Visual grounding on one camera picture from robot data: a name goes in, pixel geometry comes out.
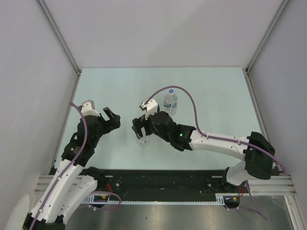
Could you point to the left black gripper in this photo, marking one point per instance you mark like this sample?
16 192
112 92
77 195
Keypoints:
112 123

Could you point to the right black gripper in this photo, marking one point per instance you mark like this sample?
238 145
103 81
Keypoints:
138 123

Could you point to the clear unlabeled plastic bottle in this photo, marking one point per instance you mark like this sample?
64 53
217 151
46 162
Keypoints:
144 140

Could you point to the blue labeled water bottle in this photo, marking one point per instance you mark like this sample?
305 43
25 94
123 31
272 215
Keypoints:
170 103

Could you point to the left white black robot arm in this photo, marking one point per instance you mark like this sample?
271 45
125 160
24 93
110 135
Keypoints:
72 183

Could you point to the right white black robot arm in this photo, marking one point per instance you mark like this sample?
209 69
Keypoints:
254 151

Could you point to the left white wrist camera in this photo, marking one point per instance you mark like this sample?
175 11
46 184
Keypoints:
88 108

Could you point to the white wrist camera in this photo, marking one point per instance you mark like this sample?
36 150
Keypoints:
149 108
88 108

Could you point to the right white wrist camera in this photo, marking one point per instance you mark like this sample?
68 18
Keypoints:
149 108

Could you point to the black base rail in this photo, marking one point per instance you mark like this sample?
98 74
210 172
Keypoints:
212 181

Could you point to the slotted cable duct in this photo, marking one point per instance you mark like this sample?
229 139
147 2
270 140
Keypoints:
210 200

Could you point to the right aluminium frame post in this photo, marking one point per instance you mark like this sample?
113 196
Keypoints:
268 33

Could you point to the aluminium frame post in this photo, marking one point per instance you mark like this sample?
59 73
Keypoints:
268 33
57 34

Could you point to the left aluminium frame post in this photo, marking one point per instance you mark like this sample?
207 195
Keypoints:
57 34

